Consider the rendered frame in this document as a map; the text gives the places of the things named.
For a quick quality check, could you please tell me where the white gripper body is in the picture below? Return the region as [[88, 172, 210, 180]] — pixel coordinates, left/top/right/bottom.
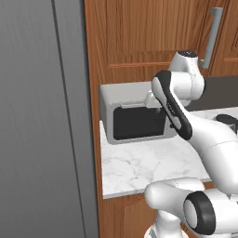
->
[[144, 90, 164, 111]]

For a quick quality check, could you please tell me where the grey microwave oven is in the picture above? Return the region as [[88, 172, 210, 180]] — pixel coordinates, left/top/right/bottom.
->
[[99, 81, 179, 146]]

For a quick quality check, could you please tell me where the black round object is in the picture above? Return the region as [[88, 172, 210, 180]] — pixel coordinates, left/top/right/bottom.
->
[[215, 113, 238, 135]]

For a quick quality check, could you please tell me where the grey fridge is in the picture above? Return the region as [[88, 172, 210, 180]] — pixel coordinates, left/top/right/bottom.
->
[[0, 0, 100, 238]]

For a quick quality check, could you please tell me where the wooden base cupboard door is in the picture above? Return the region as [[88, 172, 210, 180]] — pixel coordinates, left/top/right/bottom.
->
[[121, 200, 160, 238]]

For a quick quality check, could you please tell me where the wooden wall cupboard door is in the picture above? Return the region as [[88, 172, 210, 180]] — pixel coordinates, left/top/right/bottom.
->
[[84, 0, 210, 86], [207, 0, 238, 78]]

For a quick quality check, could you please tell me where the grey cupboard door handle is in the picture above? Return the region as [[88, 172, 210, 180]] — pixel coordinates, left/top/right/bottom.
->
[[199, 7, 224, 70]]

